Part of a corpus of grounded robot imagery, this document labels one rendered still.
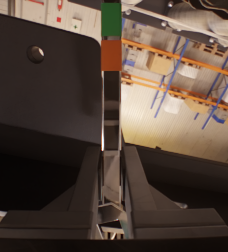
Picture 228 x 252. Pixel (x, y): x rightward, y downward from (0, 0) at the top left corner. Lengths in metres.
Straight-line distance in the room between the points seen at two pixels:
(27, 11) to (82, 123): 9.67
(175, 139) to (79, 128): 11.80
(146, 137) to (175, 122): 1.95
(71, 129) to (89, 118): 0.03
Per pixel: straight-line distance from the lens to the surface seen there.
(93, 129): 0.21
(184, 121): 11.43
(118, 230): 0.23
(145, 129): 11.05
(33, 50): 0.21
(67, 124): 0.21
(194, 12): 0.76
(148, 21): 1.12
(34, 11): 9.73
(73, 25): 9.18
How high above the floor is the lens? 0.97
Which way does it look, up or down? 30 degrees up
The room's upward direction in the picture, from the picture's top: 163 degrees counter-clockwise
